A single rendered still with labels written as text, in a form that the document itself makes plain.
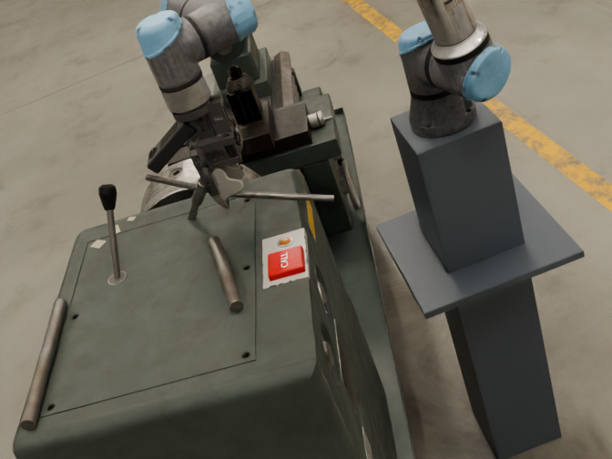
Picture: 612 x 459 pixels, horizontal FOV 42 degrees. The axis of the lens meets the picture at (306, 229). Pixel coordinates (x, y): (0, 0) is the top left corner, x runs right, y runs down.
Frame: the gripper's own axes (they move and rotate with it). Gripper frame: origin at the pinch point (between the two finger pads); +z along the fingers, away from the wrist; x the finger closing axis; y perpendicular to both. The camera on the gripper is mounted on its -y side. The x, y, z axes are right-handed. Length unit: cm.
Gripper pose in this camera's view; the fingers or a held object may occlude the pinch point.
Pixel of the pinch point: (221, 202)
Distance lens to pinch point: 146.6
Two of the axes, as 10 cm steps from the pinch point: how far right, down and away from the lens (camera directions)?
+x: -0.5, -5.7, 8.2
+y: 9.5, -2.7, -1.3
